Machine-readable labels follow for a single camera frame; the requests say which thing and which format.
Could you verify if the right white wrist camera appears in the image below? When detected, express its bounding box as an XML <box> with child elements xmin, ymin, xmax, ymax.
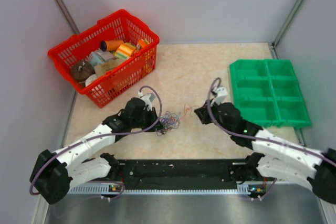
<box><xmin>211</xmin><ymin>86</ymin><xmax>228</xmax><ymax>106</ymax></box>

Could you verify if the brown cardboard box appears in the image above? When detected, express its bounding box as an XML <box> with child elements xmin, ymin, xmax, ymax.
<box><xmin>94</xmin><ymin>59</ymin><xmax>124</xmax><ymax>78</ymax></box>

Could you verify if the pale blue box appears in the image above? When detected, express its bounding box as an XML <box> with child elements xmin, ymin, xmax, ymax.
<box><xmin>88</xmin><ymin>49</ymin><xmax>115</xmax><ymax>67</ymax></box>

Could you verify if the green compartment tray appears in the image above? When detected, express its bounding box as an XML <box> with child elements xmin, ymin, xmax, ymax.
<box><xmin>229</xmin><ymin>59</ymin><xmax>312</xmax><ymax>129</ymax></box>

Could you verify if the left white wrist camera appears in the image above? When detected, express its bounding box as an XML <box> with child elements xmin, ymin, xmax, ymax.
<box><xmin>138</xmin><ymin>91</ymin><xmax>156</xmax><ymax>111</ymax></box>

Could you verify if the white round lid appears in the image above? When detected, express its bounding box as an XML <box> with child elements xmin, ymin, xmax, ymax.
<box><xmin>85</xmin><ymin>74</ymin><xmax>98</xmax><ymax>87</ymax></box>

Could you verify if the red plastic shopping basket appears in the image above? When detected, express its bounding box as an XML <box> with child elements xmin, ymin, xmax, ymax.
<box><xmin>48</xmin><ymin>9</ymin><xmax>160</xmax><ymax>108</ymax></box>

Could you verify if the orange snack packet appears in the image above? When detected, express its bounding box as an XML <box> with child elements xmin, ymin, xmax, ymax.
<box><xmin>136</xmin><ymin>38</ymin><xmax>150</xmax><ymax>51</ymax></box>

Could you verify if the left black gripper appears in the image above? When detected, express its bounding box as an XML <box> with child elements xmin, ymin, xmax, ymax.
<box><xmin>131</xmin><ymin>107</ymin><xmax>164</xmax><ymax>132</ymax></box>

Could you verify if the brown round bun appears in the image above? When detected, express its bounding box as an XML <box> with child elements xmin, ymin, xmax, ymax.
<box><xmin>70</xmin><ymin>60</ymin><xmax>95</xmax><ymax>82</ymax></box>

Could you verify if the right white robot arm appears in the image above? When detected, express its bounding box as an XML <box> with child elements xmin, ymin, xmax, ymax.
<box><xmin>194</xmin><ymin>102</ymin><xmax>335</xmax><ymax>204</ymax></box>

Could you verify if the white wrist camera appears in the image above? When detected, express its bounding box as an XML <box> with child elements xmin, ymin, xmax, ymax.
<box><xmin>211</xmin><ymin>86</ymin><xmax>228</xmax><ymax>106</ymax></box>
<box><xmin>138</xmin><ymin>91</ymin><xmax>156</xmax><ymax>111</ymax></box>

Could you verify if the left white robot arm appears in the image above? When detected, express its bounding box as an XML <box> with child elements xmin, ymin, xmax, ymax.
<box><xmin>29</xmin><ymin>93</ymin><xmax>163</xmax><ymax>205</ymax></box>

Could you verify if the tangled dark wire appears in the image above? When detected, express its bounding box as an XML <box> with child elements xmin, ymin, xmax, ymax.
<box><xmin>157</xmin><ymin>113</ymin><xmax>182</xmax><ymax>134</ymax></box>

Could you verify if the thin red wire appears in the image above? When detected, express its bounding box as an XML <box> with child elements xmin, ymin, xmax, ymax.
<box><xmin>181</xmin><ymin>103</ymin><xmax>200</xmax><ymax>120</ymax></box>

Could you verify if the yellow striped sponge pack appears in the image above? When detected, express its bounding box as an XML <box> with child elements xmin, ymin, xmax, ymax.
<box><xmin>114</xmin><ymin>42</ymin><xmax>136</xmax><ymax>59</ymax></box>

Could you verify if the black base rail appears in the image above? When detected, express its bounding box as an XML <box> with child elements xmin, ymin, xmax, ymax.
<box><xmin>102</xmin><ymin>159</ymin><xmax>264</xmax><ymax>190</ymax></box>

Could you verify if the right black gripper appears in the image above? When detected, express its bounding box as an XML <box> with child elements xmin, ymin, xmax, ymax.
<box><xmin>194</xmin><ymin>98</ymin><xmax>233</xmax><ymax>135</ymax></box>

